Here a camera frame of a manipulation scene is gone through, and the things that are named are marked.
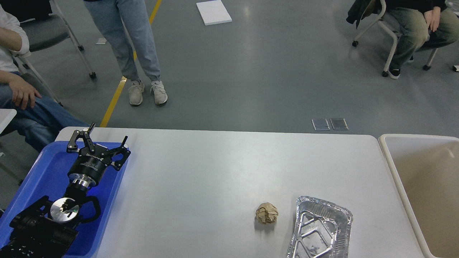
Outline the white board on floor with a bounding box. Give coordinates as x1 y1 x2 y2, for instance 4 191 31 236
196 0 232 26

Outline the right clear floor plate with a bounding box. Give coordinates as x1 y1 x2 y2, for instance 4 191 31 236
331 118 349 130

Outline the blue plastic tray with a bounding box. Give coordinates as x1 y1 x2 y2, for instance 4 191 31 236
0 142 126 258

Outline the white chair at right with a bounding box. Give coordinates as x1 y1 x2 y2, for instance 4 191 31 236
351 0 439 77

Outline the yellow floor tape line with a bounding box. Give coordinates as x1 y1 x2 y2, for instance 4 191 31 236
99 0 162 128

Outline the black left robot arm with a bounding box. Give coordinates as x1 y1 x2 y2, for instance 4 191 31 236
1 124 131 258

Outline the left clear floor plate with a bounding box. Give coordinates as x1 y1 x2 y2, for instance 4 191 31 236
311 119 330 131

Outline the clear floor plate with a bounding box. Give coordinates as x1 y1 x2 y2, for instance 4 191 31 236
331 118 349 130
311 119 330 131

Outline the seated person in blue jeans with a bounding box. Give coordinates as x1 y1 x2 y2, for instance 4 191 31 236
0 9 88 152

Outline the standing person in grey pants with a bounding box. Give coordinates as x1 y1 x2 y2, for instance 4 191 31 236
84 0 168 106

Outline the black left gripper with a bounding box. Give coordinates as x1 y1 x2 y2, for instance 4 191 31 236
67 123 131 187

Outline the seated person in green pants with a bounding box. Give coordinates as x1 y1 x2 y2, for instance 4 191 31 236
385 0 459 80

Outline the aluminium foil tray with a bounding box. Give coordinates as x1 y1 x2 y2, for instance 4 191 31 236
287 196 353 258

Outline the white side table corner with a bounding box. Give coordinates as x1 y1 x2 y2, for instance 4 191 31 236
0 109 17 133

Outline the beige plastic bin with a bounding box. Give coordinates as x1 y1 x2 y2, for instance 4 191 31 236
379 134 459 258

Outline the crumpled brown paper ball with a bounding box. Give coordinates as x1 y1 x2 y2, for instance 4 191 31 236
255 202 279 224

